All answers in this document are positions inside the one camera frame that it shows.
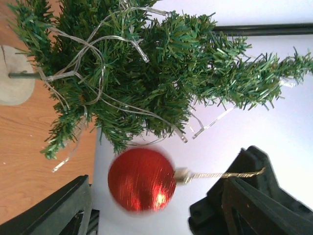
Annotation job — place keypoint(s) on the small green christmas tree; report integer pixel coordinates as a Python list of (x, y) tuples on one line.
[(151, 73)]

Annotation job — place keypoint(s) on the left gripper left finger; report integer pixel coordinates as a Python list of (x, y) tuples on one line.
[(65, 212)]

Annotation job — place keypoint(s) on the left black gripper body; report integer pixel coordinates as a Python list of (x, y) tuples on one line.
[(205, 220)]

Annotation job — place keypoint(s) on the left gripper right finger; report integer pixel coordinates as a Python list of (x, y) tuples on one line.
[(257, 205)]

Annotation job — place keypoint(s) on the red ball ornament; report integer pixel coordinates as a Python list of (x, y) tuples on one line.
[(144, 179)]

